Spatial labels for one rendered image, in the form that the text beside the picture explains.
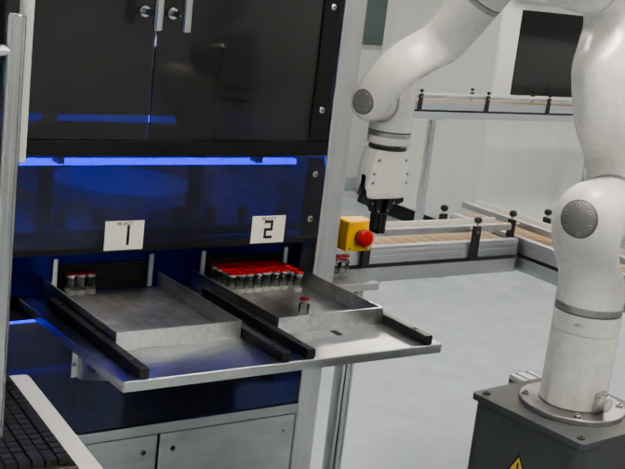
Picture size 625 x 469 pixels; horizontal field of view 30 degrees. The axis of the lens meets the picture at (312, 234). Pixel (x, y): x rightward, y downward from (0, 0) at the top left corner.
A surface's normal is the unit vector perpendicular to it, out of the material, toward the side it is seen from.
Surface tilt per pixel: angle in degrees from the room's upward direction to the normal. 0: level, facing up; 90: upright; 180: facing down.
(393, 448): 0
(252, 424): 90
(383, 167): 90
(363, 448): 0
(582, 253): 128
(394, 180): 92
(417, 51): 54
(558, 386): 90
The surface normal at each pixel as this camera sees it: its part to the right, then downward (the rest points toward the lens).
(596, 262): -0.33, 0.75
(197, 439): 0.56, 0.25
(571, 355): -0.52, 0.14
